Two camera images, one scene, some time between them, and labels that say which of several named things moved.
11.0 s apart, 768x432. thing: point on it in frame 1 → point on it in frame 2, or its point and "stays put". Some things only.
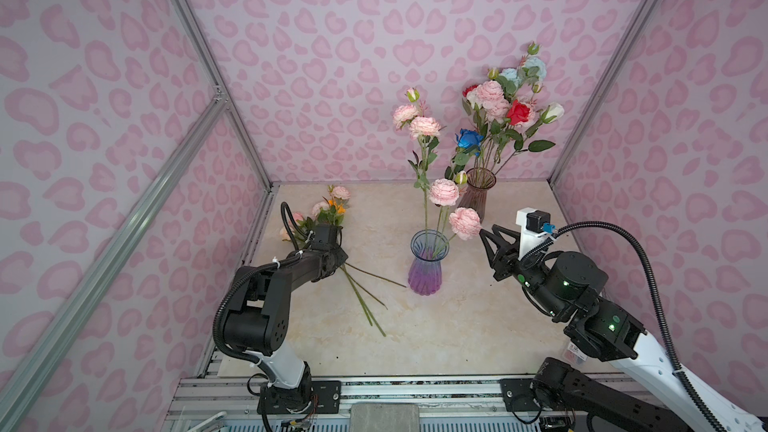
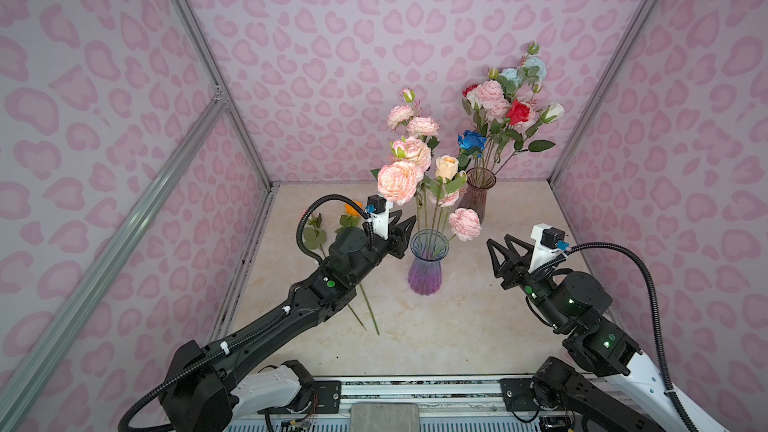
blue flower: [468, 143] stays put
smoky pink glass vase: [479, 179] stays put
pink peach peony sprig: [329, 212] → [408, 174]
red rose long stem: [466, 90] stays put
